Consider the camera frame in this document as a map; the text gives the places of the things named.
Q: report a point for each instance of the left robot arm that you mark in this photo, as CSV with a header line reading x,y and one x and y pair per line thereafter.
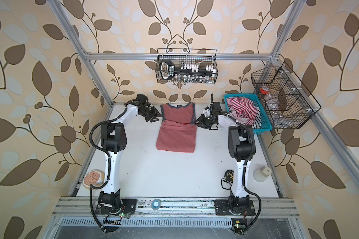
x,y
110,137

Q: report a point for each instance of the wire basket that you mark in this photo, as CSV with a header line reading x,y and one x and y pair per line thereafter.
x,y
186,54
297,103

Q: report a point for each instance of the red capped plastic bottle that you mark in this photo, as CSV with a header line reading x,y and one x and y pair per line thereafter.
x,y
272,101

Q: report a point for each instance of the black socket set tool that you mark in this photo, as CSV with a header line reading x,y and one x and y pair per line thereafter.
x,y
186,71

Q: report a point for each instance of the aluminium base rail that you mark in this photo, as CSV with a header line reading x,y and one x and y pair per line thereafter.
x,y
271,208

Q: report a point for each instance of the white plastic bottle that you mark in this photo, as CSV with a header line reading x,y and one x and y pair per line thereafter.
x,y
261,174

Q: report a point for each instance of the right wire basket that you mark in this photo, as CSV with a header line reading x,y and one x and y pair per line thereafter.
x,y
297,103

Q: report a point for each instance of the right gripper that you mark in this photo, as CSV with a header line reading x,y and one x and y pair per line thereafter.
x,y
202,122

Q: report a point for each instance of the round blue button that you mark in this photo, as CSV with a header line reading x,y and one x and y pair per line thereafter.
x,y
156,204

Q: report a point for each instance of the black tape measure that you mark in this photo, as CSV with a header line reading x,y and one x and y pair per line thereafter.
x,y
227,176

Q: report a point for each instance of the red tank top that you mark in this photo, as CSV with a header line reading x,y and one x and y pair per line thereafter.
x,y
178,129

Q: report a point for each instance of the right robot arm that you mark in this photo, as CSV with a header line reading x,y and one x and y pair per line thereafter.
x,y
242,148

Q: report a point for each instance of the teal plastic basket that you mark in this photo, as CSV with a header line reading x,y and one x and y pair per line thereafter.
x,y
266,125

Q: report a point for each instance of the round tan pad dish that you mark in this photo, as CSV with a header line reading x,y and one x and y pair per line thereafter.
x,y
93,177

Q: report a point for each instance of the red white striped garment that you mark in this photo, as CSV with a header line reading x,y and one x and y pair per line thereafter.
x,y
244,111

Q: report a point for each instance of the back wire basket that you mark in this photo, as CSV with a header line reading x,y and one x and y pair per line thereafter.
x,y
186,54

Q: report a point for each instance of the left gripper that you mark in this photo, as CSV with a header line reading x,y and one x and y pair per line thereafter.
x,y
153,114

